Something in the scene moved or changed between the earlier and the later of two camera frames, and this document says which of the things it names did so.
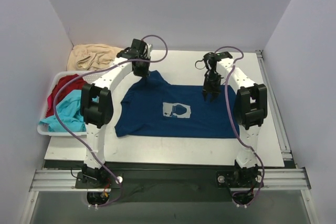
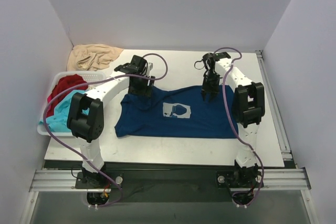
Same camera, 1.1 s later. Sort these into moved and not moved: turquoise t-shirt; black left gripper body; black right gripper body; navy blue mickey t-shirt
Moved: black left gripper body
Not moved: turquoise t-shirt; black right gripper body; navy blue mickey t-shirt
